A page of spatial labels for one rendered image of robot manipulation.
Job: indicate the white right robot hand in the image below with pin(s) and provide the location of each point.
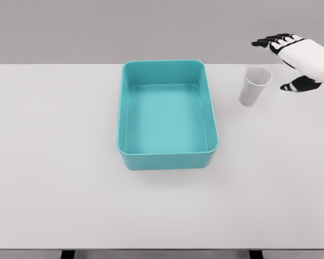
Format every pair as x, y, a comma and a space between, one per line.
303, 56

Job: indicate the white paper cup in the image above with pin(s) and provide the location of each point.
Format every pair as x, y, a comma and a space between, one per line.
252, 85

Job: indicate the teal plastic basket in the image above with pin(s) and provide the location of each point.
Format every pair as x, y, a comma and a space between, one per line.
167, 116

